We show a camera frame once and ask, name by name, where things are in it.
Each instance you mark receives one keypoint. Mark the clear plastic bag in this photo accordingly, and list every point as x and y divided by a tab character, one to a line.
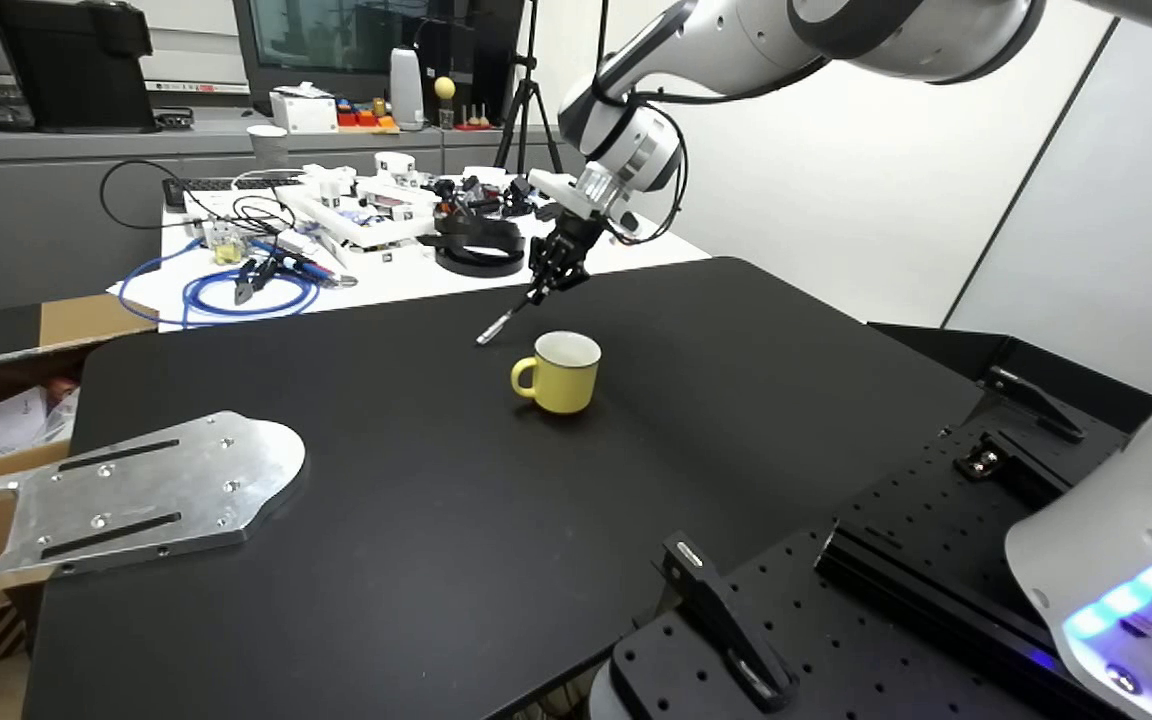
3	422

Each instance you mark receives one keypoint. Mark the black and silver pen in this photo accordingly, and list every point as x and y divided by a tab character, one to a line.
500	323

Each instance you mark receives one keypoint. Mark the white cylinder bottle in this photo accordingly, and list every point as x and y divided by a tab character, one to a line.
406	84

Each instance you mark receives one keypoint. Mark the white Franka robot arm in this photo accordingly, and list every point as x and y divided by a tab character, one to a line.
761	41

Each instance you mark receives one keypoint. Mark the small yellowish jar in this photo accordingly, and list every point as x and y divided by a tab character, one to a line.
227	241

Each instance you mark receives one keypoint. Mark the large dark monitor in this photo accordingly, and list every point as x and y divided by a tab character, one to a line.
363	41

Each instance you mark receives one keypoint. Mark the black bracket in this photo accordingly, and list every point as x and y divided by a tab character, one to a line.
1018	426

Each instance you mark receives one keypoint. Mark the white labelled box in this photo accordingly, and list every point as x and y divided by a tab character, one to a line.
303	104

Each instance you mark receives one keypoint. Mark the black optical breadboard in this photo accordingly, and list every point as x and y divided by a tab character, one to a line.
870	642

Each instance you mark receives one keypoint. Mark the small yellow ball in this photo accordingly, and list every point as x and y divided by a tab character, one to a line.
445	90

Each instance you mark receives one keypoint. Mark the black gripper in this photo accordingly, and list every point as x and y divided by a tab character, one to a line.
573	241

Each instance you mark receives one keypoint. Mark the black camera tripod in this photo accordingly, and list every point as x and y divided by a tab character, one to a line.
528	95

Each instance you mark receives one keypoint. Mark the black aluminium rail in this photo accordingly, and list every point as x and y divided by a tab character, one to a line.
920	574

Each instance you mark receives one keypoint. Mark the large brown cardboard box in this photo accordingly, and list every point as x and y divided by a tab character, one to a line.
83	323

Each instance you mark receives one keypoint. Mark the yellow ceramic cup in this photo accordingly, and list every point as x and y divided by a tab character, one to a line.
564	373

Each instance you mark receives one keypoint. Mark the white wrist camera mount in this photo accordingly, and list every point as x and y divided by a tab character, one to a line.
561	185

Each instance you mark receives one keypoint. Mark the white electronics pile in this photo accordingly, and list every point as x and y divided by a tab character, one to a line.
359	204

